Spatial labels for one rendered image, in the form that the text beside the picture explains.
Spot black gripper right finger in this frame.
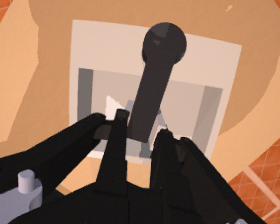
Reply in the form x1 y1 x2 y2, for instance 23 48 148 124
149 109 267 224

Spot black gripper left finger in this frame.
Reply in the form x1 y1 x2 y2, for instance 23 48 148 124
0 100 134 224

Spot white square sink basin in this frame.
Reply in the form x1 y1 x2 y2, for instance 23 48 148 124
69 20 242 165

